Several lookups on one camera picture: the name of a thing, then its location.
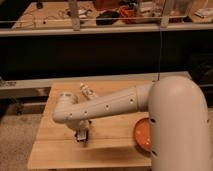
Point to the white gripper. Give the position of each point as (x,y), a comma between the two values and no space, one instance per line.
(82,125)

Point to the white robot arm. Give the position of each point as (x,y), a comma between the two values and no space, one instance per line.
(178,117)

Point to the wooden board table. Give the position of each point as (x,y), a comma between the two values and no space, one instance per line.
(110,144)

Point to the orange bowl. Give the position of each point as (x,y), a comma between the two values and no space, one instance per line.
(142,134)

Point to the black object on shelf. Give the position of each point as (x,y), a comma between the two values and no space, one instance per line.
(107,18)

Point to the orange object on shelf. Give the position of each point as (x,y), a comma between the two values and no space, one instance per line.
(127,14)

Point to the grey metal rail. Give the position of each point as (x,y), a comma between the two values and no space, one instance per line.
(41,87)

